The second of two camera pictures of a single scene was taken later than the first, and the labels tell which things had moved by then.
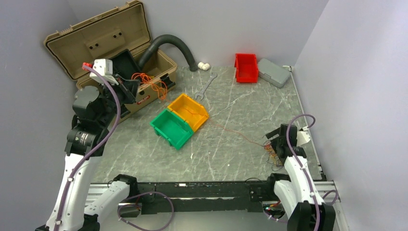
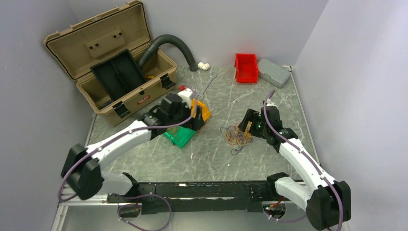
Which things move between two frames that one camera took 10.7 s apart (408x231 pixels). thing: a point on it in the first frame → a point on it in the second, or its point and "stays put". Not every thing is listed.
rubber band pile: [274, 158] → [235, 136]
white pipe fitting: [204, 67] stays put
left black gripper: [129, 88] → [193, 123]
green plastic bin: [175, 130] stays put
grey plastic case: [273, 73] stays put
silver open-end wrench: [212, 76] stays put
